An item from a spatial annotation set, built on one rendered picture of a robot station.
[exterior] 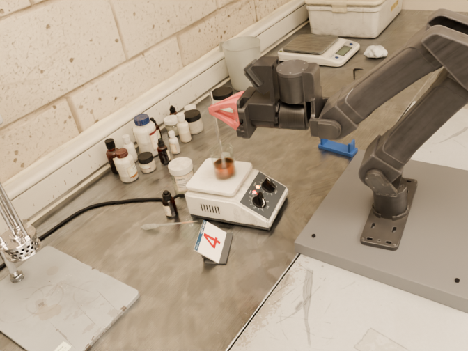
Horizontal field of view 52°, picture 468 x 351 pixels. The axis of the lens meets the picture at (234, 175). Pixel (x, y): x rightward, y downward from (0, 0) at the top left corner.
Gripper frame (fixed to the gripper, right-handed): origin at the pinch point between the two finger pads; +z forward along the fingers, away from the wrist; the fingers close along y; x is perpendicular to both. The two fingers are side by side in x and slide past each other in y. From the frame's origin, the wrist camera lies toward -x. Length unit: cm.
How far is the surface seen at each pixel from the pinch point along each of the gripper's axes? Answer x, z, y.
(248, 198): 19.9, -5.9, 2.5
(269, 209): 22.4, -10.3, 2.6
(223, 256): 25.4, -4.2, 15.3
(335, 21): 20, -1, -109
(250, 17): 12, 28, -92
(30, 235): 8.4, 22.7, 33.8
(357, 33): 24, -9, -108
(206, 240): 22.9, -0.3, 14.0
